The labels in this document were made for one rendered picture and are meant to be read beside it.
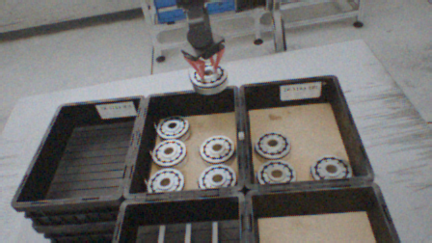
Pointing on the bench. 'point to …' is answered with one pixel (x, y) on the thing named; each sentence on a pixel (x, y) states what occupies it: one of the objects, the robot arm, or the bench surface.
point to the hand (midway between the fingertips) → (207, 71)
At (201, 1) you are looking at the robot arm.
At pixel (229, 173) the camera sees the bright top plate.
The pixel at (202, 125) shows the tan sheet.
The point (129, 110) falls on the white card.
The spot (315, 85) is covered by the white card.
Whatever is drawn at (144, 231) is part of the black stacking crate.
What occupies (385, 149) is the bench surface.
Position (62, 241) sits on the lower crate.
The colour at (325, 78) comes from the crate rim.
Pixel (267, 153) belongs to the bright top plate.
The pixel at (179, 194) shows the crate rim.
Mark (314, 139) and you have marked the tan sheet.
